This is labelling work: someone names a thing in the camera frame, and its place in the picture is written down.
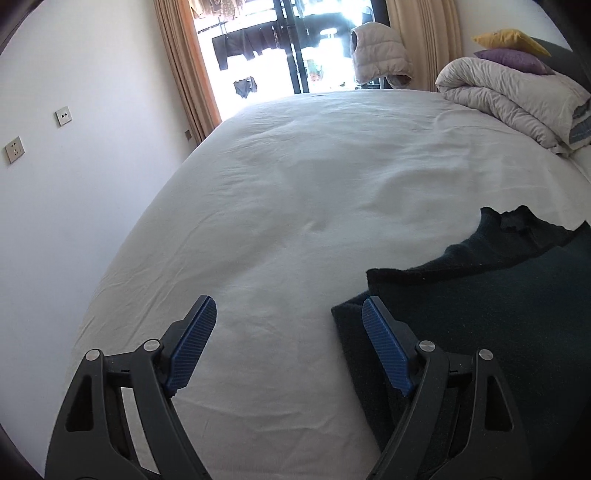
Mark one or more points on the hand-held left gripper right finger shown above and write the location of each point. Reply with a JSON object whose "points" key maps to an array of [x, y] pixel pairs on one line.
{"points": [[385, 346]]}

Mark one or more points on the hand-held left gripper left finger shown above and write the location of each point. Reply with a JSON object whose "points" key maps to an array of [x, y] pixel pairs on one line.
{"points": [[194, 346]]}

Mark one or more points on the dark green sweater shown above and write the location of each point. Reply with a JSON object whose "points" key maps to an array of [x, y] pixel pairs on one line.
{"points": [[498, 295]]}

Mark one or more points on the bed with white sheet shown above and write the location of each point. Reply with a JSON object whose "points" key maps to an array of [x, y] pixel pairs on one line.
{"points": [[300, 194]]}

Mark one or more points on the small dark hanging garment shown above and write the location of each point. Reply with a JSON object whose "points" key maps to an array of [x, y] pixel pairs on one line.
{"points": [[244, 87]]}

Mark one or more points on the folded beige duvet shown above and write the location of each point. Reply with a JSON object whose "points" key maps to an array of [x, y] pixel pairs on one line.
{"points": [[508, 97]]}

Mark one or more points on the beige curtain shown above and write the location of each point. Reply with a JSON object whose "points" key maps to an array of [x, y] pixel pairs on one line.
{"points": [[425, 32], [184, 64]]}

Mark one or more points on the white puffer jacket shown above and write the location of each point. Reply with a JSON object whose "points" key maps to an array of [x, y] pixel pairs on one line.
{"points": [[378, 50]]}

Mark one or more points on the row of dark hanging laundry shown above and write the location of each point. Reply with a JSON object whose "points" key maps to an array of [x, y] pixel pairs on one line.
{"points": [[240, 44]]}

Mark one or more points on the purple pillow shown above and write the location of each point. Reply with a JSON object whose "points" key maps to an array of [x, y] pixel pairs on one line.
{"points": [[512, 61]]}

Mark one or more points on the yellow pillow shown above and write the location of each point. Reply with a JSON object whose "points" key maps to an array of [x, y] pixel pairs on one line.
{"points": [[505, 39]]}

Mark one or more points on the dark grey headboard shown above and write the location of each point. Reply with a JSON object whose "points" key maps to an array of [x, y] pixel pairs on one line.
{"points": [[565, 57]]}

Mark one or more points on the white wall socket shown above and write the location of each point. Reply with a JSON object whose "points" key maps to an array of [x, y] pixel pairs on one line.
{"points": [[63, 116], [14, 150]]}

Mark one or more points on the black door frame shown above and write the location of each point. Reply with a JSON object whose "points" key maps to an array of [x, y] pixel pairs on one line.
{"points": [[291, 46]]}

